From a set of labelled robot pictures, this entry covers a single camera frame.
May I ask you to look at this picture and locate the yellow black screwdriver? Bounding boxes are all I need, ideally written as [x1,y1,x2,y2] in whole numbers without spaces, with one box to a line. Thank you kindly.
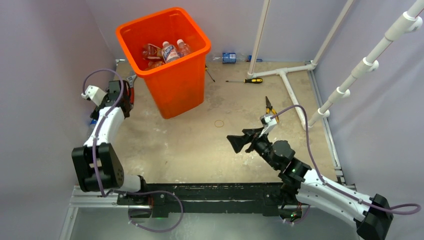
[226,78,263,84]

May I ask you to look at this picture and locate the orange plastic bin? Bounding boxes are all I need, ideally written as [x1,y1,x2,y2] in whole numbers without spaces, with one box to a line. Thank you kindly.
[115,7,211,119]

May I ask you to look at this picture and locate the red adjustable wrench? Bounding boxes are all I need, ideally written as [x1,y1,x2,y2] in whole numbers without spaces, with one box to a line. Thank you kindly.
[126,73,137,108]

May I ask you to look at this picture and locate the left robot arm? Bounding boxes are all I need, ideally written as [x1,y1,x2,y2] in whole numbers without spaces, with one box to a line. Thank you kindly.
[71,80,149,205]

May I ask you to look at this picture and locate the small label clear bottle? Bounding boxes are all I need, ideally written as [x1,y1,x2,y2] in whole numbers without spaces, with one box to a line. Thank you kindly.
[161,41,181,64]

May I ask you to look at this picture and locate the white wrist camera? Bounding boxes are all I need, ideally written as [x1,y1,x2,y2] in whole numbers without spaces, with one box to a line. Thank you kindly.
[259,113,278,137]
[81,85,107,107]

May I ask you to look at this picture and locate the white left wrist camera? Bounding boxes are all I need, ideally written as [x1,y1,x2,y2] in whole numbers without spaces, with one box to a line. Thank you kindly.
[81,85,107,107]

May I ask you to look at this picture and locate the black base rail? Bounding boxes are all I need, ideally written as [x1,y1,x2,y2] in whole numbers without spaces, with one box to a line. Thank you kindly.
[117,182,306,222]

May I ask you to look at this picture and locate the white pvc pipe frame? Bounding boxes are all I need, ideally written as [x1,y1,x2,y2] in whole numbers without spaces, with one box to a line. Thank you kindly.
[246,0,424,128]

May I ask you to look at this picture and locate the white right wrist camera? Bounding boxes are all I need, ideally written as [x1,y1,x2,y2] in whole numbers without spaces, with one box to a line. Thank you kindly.
[259,113,278,137]

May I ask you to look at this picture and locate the tan rubber band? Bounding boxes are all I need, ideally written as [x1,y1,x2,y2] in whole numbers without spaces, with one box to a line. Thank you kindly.
[214,119,225,128]

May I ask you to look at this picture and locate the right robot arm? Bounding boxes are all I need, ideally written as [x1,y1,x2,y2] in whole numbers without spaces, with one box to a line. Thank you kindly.
[226,128,394,240]

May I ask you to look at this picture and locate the wide clear plastic bottle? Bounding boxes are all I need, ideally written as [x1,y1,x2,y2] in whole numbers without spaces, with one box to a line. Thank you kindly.
[176,39,193,57]

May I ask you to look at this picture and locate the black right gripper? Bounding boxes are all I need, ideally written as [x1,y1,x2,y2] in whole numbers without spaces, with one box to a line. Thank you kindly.
[227,126,279,170]

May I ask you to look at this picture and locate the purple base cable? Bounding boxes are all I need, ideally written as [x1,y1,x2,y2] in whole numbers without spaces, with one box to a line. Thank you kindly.
[127,190,185,233]

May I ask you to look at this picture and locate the yellow handle pliers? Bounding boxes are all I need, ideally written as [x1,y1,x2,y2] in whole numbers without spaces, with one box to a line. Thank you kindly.
[265,96,277,116]

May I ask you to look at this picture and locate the crushed orange label bottle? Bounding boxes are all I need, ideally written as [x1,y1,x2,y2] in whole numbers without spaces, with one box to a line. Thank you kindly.
[144,61,166,71]

